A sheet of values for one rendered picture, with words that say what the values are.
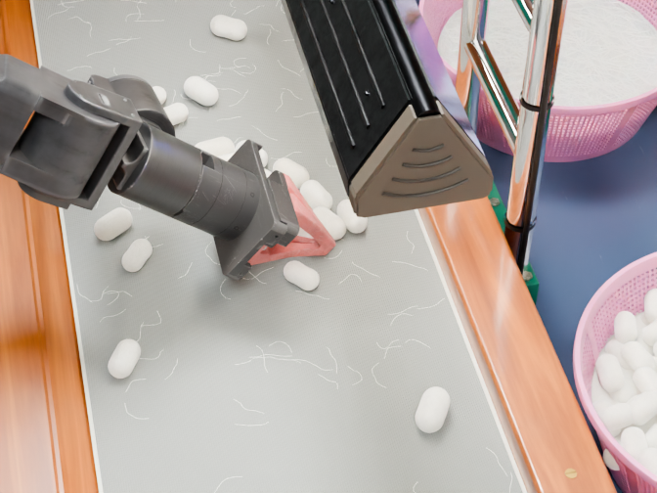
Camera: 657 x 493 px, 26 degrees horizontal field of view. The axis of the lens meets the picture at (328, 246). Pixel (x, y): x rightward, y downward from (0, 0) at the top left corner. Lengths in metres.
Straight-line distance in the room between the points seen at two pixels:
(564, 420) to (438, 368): 0.11
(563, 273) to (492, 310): 0.17
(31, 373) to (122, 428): 0.08
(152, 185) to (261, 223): 0.09
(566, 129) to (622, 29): 0.17
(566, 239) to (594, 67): 0.18
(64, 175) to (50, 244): 0.18
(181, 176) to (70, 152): 0.09
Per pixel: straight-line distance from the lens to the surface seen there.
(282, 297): 1.15
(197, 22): 1.42
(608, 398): 1.13
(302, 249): 1.16
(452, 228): 1.18
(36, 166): 1.03
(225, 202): 1.08
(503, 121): 1.15
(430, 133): 0.76
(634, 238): 1.32
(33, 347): 1.11
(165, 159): 1.05
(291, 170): 1.23
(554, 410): 1.06
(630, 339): 1.15
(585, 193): 1.35
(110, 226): 1.20
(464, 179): 0.79
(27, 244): 1.19
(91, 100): 1.02
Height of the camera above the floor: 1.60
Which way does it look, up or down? 46 degrees down
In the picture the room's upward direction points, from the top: straight up
